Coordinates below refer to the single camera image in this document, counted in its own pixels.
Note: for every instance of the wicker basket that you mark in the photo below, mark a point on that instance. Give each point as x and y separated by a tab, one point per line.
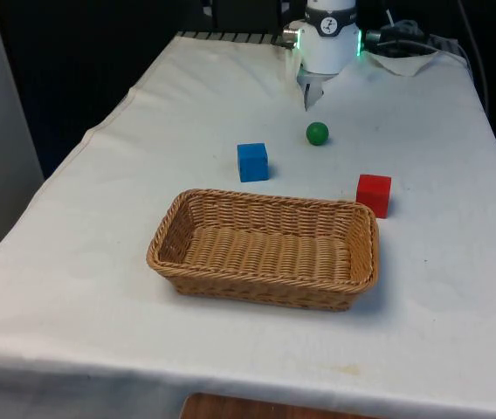
270	251

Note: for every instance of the blue cube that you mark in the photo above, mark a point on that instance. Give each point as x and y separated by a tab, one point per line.
252	162

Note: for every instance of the green ball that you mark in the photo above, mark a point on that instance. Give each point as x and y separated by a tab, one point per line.
317	133

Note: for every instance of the red cube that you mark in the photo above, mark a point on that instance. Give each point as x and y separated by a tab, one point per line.
373	194

